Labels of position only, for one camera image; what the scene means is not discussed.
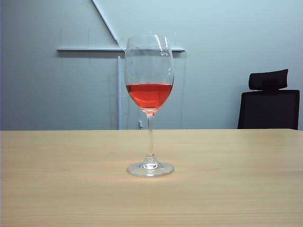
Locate black office chair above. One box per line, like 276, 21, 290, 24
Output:
237, 69, 301, 131

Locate clear goblet with red liquid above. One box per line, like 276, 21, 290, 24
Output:
124, 34, 176, 178

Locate white vertical wall bar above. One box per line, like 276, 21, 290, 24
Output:
117, 55, 123, 130

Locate white horizontal wall bar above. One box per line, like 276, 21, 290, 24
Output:
56, 45, 187, 53

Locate white diagonal wall bar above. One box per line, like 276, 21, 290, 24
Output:
91, 0, 119, 44

